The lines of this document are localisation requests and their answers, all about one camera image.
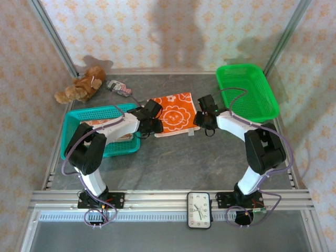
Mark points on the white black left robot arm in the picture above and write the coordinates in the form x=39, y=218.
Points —
x=120, y=126

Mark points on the striped toy car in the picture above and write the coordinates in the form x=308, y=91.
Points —
x=118, y=88

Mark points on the wide aluminium frame rail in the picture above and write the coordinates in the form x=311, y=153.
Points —
x=157, y=199

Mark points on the teal plastic basket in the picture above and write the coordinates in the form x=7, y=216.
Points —
x=78, y=115

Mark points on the small circuit board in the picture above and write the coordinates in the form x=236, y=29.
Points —
x=260, y=210

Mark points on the orange lion towel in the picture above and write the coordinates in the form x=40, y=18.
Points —
x=176, y=115

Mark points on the white analog clock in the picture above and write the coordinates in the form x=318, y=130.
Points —
x=199, y=210

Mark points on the brown teddy bear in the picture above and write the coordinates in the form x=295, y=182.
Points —
x=86, y=84

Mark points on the aluminium frame post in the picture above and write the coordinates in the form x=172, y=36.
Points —
x=287, y=34
x=52, y=34

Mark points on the green plastic basket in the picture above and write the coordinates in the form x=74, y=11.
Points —
x=252, y=86

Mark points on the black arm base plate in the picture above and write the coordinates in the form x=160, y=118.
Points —
x=223, y=200
x=116, y=200

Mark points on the aluminium frame beam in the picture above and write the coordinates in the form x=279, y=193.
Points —
x=29, y=236
x=315, y=236

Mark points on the orange cream character towel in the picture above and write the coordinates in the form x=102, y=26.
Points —
x=97, y=122

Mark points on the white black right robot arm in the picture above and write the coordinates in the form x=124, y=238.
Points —
x=233, y=124

